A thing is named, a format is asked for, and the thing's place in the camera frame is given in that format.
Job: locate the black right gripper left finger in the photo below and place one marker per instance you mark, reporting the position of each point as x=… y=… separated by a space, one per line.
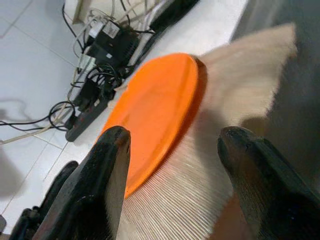
x=95 y=195

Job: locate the beige woven cloth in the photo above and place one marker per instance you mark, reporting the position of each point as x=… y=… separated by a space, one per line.
x=237 y=87

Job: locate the black power strip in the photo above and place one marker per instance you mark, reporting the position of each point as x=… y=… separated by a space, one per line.
x=82 y=125

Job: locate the black charging device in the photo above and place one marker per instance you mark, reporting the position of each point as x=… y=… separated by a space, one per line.
x=112 y=45

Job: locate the orange plastic plate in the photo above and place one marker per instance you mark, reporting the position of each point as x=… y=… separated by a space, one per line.
x=155 y=112

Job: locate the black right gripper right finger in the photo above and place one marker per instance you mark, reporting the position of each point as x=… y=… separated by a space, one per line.
x=270 y=200

